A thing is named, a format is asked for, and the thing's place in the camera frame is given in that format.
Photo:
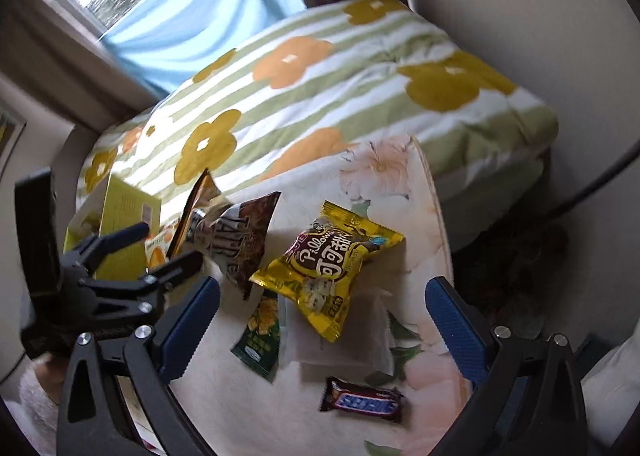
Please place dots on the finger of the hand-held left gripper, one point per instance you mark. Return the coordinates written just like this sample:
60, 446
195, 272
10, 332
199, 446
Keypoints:
117, 238
175, 268

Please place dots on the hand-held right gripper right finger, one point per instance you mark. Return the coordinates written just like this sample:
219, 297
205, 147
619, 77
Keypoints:
455, 323

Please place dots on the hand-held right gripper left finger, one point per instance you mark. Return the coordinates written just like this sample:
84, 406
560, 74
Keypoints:
192, 323

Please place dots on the yellow-green cardboard box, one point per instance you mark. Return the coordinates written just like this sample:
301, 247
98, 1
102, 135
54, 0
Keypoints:
127, 216

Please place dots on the orange bread snack packet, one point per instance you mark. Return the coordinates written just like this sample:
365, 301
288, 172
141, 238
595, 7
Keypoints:
160, 246

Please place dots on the brown and orange snack packet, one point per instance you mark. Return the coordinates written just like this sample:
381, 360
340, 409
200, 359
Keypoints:
197, 208

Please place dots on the yellow snack packet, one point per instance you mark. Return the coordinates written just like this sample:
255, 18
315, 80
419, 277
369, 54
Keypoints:
325, 266

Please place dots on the green snack packet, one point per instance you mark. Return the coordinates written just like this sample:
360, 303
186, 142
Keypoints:
260, 336

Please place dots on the brown and white snack packet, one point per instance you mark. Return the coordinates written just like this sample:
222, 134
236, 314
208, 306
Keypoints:
245, 241

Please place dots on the small floral-top table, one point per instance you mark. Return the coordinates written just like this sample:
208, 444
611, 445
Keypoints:
410, 216

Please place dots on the brown chocolate bar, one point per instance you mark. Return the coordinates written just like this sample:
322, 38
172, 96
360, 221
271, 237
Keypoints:
362, 398

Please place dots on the pale green bed sheet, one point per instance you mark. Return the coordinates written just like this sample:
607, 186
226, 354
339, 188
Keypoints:
490, 196

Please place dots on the white cloth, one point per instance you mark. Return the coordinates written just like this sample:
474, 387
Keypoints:
612, 391

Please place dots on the light blue cloth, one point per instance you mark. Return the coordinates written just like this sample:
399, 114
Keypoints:
200, 21

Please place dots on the striped floral blanket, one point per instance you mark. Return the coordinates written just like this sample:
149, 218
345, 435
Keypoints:
350, 76

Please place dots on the framed wall picture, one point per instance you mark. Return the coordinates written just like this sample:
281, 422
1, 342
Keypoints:
9, 136

